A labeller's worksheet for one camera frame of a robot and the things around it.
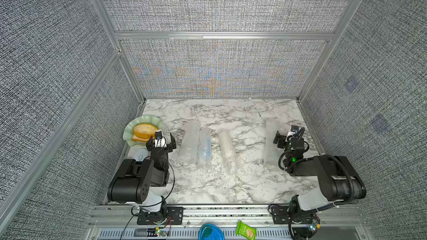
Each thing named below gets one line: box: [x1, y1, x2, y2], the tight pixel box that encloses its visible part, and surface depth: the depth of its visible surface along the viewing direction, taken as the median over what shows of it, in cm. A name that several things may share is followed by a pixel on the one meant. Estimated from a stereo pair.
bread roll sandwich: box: [131, 123, 158, 143], surface depth 97 cm
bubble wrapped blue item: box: [196, 127, 212, 170], surface depth 90 cm
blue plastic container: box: [198, 223, 225, 240], surface depth 63 cm
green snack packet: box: [235, 220, 257, 240], surface depth 70 cm
